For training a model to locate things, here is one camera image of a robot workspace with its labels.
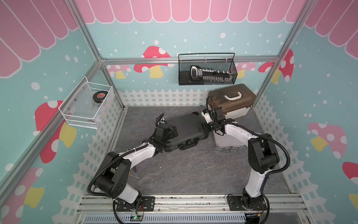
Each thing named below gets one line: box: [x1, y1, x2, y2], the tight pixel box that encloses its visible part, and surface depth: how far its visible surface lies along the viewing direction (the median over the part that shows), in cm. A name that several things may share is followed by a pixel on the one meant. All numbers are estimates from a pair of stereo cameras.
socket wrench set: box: [190, 65, 231, 83], surface depth 91 cm
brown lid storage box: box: [208, 83, 257, 120], surface depth 101 cm
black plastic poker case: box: [163, 111, 209, 153], surface depth 94 cm
